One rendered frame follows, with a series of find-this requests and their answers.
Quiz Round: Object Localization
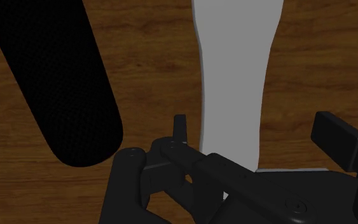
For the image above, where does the black textured cylinder handle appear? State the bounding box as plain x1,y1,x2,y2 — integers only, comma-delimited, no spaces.
0,0,124,168

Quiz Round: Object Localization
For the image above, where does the white flat utensil handle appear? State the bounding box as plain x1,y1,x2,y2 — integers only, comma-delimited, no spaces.
191,0,285,173

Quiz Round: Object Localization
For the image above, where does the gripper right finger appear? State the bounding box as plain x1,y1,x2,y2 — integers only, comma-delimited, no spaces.
310,111,358,224

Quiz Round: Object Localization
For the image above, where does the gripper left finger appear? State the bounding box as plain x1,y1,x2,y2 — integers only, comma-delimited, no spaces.
99,114,308,224

